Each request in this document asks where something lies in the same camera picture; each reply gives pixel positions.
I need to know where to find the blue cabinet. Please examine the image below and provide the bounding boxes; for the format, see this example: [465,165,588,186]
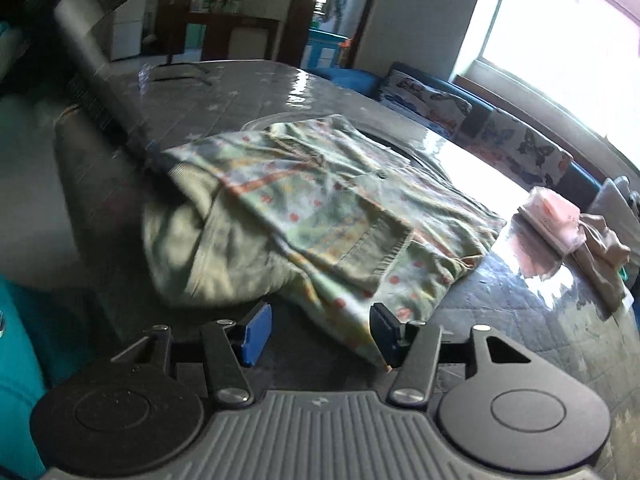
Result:
[306,27,352,69]

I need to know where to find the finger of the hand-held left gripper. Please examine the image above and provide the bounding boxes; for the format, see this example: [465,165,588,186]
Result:
[142,141,175,177]

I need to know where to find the teal cloth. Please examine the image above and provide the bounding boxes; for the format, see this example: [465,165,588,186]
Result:
[0,274,57,480]

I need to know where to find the grey cloth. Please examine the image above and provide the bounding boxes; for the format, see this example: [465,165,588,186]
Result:
[590,176,640,267]

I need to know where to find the black stand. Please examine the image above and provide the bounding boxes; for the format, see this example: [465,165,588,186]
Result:
[150,35,211,85]

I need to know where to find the white cabinet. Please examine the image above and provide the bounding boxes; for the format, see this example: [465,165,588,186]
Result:
[110,0,152,62]

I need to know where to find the window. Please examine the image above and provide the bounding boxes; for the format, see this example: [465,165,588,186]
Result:
[477,0,640,147]

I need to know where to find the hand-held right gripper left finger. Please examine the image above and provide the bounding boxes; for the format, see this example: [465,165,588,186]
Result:
[110,302,274,407]

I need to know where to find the pink folded cloth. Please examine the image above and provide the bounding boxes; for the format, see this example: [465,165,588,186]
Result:
[514,186,584,257]

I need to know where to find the dark wooden cabinet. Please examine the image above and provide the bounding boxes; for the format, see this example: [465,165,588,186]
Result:
[154,0,282,64]

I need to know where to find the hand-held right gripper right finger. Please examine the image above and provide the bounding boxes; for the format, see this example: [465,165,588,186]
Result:
[369,303,532,407]

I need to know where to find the green floral pajama top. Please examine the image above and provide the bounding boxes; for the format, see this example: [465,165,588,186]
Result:
[141,114,509,373]

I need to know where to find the butterfly print sofa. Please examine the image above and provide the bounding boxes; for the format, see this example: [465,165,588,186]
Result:
[305,61,606,211]

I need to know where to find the beige cloth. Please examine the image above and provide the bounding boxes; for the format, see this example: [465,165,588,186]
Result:
[570,212,633,312]

